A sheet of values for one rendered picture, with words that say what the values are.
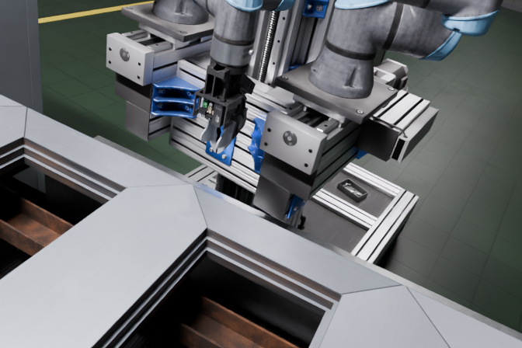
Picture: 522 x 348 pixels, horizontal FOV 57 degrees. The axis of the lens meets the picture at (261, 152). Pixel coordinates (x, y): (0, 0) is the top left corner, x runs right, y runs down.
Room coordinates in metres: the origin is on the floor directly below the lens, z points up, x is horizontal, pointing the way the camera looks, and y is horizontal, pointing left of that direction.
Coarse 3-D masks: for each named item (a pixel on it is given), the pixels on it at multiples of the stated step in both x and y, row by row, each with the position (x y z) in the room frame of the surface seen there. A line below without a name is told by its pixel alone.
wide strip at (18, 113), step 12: (0, 108) 0.89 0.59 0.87; (12, 108) 0.90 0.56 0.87; (24, 108) 0.91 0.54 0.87; (0, 120) 0.84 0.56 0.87; (12, 120) 0.85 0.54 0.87; (24, 120) 0.86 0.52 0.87; (0, 132) 0.80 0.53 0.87; (12, 132) 0.81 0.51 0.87; (24, 132) 0.82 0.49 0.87; (0, 144) 0.76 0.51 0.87
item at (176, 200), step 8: (144, 192) 0.72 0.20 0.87; (152, 192) 0.72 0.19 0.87; (160, 192) 0.73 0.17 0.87; (168, 192) 0.74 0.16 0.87; (176, 192) 0.74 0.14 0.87; (184, 192) 0.75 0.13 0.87; (160, 200) 0.71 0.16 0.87; (168, 200) 0.71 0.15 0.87; (176, 200) 0.72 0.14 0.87; (184, 200) 0.72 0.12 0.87; (192, 200) 0.73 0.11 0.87; (176, 208) 0.69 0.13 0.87; (184, 208) 0.70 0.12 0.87; (192, 208) 0.70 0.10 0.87; (200, 208) 0.71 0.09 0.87; (192, 216) 0.68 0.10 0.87; (200, 216) 0.69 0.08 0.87
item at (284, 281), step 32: (0, 160) 0.74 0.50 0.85; (32, 160) 0.78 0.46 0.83; (64, 160) 0.77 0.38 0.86; (96, 192) 0.73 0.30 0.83; (192, 256) 0.61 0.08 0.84; (224, 256) 0.64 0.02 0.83; (256, 256) 0.63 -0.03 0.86; (160, 288) 0.52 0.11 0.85; (288, 288) 0.60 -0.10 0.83; (320, 288) 0.59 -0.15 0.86; (128, 320) 0.45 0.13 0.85
